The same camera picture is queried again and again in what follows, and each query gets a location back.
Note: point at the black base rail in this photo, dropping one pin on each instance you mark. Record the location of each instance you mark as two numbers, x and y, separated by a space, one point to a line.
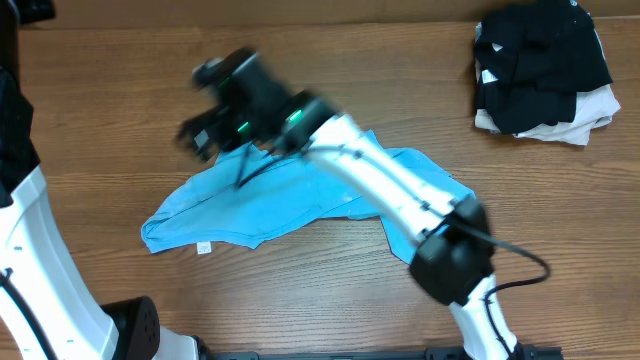
526 352

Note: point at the pile of black clothes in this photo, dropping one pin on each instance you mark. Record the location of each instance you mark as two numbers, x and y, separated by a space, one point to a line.
534 60

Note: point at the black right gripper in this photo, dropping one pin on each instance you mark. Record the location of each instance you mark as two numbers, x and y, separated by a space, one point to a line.
231 113

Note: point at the white folded garment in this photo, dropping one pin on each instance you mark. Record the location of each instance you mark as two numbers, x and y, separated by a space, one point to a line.
595 109

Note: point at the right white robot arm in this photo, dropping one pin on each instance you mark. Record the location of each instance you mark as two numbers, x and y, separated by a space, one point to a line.
450 235

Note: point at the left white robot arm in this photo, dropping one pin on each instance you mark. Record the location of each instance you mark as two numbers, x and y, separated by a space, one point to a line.
45 303

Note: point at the light blue t-shirt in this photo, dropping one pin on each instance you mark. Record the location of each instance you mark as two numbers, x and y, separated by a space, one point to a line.
208 207

